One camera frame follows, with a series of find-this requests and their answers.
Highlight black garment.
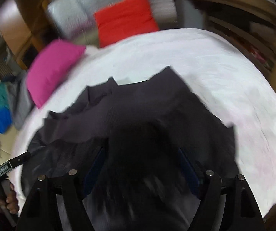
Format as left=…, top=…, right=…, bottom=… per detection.
left=21, top=68, right=239, bottom=230

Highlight person's left hand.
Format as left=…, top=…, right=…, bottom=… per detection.
left=0, top=183, right=19, bottom=214

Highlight grey garment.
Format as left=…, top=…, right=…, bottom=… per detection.
left=6, top=70, right=35, bottom=130

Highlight pink cushion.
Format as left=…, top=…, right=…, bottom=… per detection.
left=26, top=39, right=86, bottom=108

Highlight white bed blanket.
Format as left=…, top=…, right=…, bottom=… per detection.
left=12, top=28, right=276, bottom=216

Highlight brown wooden cabinet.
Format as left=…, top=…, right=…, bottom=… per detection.
left=0, top=0, right=58, bottom=70

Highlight silver foil headboard panel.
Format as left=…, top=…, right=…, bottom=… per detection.
left=47, top=0, right=177, bottom=46

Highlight wooden shelf unit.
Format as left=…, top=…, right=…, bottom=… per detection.
left=188, top=0, right=276, bottom=93

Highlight red cushion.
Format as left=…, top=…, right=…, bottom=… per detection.
left=94, top=0, right=159, bottom=48

